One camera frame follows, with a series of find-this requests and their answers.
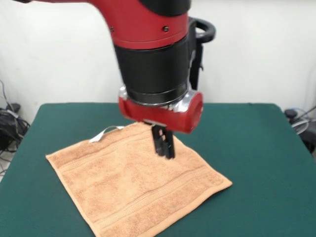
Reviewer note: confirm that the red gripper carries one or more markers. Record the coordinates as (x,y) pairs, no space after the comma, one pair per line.
(182,118)

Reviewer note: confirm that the orange terry towel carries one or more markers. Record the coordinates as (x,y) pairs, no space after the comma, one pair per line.
(135,182)

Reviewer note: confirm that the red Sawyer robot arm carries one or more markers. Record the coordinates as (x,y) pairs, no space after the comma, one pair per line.
(148,37)

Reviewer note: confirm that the dark green tablecloth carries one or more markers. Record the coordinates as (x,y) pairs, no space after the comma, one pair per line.
(247,148)

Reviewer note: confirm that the black floor object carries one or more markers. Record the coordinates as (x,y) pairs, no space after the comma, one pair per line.
(309,143)

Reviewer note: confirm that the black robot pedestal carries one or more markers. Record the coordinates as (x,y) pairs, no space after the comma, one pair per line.
(200,44)

